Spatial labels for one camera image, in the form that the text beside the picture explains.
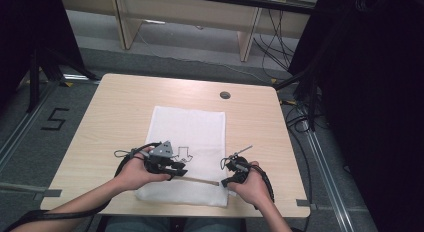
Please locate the thin wooden stick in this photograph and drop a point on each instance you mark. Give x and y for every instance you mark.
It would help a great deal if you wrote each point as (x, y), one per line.
(200, 180)

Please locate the metal floor rail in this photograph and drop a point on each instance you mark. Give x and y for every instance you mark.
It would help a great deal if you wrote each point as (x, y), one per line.
(23, 125)
(325, 172)

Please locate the white towel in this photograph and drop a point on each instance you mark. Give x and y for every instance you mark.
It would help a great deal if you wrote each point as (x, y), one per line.
(190, 128)

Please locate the person's left hand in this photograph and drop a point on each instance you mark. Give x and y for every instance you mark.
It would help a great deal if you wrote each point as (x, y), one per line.
(133, 175)

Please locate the light wooden desk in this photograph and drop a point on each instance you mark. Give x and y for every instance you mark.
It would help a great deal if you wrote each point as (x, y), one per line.
(186, 8)

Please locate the black metal stand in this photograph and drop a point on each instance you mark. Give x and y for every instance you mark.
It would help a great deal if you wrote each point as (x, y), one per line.
(33, 78)
(311, 98)

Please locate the person's right hand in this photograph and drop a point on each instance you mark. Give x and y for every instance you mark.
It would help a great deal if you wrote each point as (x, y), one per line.
(255, 188)

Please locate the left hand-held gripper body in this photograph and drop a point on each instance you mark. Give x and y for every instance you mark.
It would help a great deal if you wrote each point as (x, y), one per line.
(160, 158)

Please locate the black curtain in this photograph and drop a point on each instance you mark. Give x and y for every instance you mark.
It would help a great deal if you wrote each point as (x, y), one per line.
(373, 92)
(30, 32)

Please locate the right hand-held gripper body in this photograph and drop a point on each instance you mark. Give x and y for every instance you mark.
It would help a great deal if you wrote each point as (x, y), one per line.
(238, 168)

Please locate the grey tape strip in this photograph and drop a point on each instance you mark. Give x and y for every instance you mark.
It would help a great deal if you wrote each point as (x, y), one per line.
(48, 193)
(302, 202)

